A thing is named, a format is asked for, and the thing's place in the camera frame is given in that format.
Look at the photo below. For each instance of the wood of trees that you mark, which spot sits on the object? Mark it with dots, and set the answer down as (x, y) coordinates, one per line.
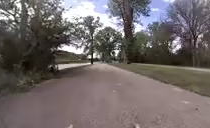
(166, 46)

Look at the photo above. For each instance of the thin dark-trunked tree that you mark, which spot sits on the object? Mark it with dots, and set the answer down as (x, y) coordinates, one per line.
(92, 50)

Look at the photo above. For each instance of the dense green bushes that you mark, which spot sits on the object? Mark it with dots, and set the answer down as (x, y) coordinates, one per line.
(16, 56)

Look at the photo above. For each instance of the round green tree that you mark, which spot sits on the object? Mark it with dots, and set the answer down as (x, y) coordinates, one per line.
(108, 43)

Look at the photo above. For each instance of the grass field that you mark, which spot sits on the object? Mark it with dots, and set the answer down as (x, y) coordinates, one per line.
(179, 76)

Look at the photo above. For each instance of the bare branchy tree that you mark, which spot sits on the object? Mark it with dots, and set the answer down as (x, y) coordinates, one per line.
(194, 36)

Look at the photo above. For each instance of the pale concrete road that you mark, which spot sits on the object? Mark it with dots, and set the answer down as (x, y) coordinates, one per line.
(68, 66)

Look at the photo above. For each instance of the grey-brown asphalt path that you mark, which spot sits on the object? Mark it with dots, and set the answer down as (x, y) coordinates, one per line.
(103, 96)

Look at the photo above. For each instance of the tall thick-trunked tree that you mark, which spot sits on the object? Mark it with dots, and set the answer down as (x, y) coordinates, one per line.
(128, 33)

